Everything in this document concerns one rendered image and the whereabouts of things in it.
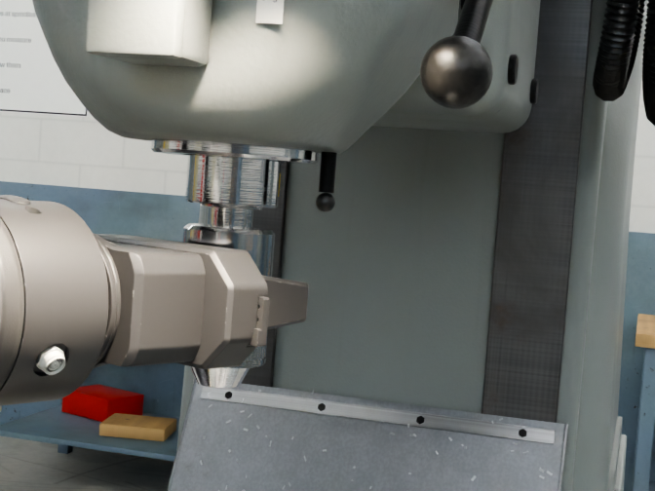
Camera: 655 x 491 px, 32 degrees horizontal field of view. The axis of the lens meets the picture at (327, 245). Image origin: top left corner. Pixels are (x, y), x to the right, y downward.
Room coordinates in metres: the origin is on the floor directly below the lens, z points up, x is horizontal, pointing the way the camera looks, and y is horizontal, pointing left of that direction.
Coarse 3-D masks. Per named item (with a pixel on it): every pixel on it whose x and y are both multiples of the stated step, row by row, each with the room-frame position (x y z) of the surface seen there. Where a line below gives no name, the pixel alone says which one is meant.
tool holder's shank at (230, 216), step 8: (216, 208) 0.58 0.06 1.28; (224, 208) 0.58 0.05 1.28; (232, 208) 0.58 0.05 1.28; (240, 208) 0.58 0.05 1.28; (248, 208) 0.57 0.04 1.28; (256, 208) 0.58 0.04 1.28; (208, 216) 0.59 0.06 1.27; (216, 216) 0.58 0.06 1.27; (224, 216) 0.58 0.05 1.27; (232, 216) 0.58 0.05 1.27; (240, 216) 0.58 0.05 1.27; (248, 216) 0.58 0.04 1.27; (216, 224) 0.58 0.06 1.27; (224, 224) 0.58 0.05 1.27; (232, 224) 0.58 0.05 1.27; (240, 224) 0.58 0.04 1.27; (248, 224) 0.58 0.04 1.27
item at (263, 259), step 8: (256, 256) 0.57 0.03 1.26; (264, 256) 0.57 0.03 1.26; (272, 256) 0.58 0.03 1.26; (256, 264) 0.57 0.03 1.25; (264, 264) 0.57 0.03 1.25; (272, 264) 0.58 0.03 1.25; (264, 272) 0.57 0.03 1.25; (256, 352) 0.57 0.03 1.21; (264, 352) 0.58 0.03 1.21; (248, 360) 0.57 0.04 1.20; (256, 360) 0.57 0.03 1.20; (264, 360) 0.58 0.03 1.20
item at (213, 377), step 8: (192, 368) 0.58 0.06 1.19; (216, 368) 0.57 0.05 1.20; (224, 368) 0.57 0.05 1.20; (232, 368) 0.57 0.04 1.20; (240, 368) 0.58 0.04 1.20; (248, 368) 0.58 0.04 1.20; (200, 376) 0.58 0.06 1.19; (208, 376) 0.57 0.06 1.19; (216, 376) 0.57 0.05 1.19; (224, 376) 0.57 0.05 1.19; (232, 376) 0.57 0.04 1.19; (240, 376) 0.58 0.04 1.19; (200, 384) 0.58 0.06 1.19; (208, 384) 0.58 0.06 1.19; (216, 384) 0.57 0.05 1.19; (224, 384) 0.58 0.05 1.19; (232, 384) 0.58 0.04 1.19; (240, 384) 0.59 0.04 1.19
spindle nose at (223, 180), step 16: (192, 160) 0.57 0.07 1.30; (208, 160) 0.57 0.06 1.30; (224, 160) 0.56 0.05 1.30; (240, 160) 0.56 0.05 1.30; (256, 160) 0.57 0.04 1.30; (272, 160) 0.57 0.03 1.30; (192, 176) 0.57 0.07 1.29; (208, 176) 0.57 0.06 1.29; (224, 176) 0.56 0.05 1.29; (240, 176) 0.56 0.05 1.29; (256, 176) 0.57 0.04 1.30; (272, 176) 0.58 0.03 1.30; (192, 192) 0.57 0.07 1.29; (208, 192) 0.57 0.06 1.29; (224, 192) 0.56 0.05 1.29; (240, 192) 0.56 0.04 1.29; (256, 192) 0.57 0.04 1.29; (272, 192) 0.58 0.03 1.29
